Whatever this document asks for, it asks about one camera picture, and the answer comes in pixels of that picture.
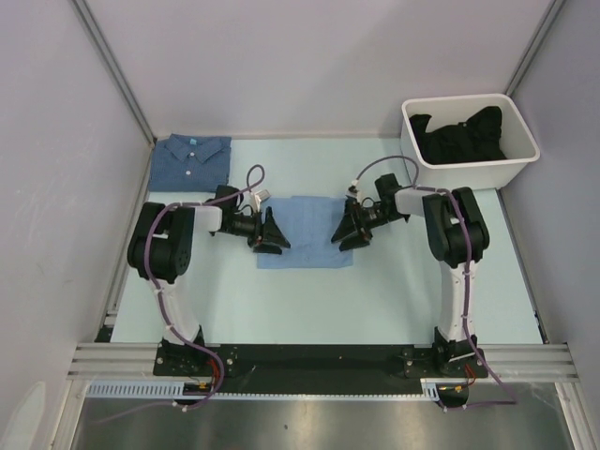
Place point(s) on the white slotted cable duct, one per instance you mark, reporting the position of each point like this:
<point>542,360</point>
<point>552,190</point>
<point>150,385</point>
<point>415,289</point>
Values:
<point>182,391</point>

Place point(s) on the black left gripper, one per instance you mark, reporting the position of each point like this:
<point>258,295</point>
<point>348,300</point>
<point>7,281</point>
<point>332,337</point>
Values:
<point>266,232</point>

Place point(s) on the light blue long sleeve shirt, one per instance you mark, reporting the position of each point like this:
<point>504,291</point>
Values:
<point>308,223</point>

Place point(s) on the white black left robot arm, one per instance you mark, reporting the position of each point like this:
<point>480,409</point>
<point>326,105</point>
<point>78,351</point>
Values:
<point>160,250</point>

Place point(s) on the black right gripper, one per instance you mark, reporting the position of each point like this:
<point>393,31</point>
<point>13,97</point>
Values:
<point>346,227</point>

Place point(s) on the black shirt in bin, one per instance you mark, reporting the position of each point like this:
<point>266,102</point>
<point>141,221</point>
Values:
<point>475,140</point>

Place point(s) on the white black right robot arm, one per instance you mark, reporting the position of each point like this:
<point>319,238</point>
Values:
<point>457,236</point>

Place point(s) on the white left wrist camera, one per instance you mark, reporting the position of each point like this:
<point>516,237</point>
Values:
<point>256,199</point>

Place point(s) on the aluminium frame rail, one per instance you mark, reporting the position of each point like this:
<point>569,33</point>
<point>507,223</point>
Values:
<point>528,363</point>

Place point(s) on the folded dark blue checked shirt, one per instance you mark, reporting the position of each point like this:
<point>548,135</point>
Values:
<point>184,163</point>

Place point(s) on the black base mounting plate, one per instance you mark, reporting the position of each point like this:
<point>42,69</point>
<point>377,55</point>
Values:
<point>336,370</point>

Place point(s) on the white plastic bin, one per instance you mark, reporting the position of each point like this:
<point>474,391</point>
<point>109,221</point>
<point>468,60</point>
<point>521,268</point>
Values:
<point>517,142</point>

